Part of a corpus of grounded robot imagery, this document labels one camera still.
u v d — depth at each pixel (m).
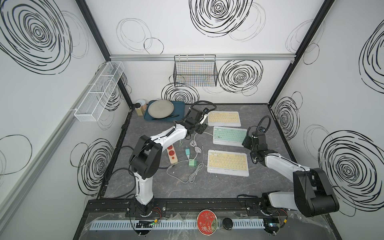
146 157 0.50
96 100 0.76
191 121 0.71
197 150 0.92
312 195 0.42
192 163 0.87
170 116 1.12
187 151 0.91
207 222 0.67
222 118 1.11
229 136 1.01
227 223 0.62
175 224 0.64
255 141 0.71
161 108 1.17
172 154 0.91
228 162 0.89
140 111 1.09
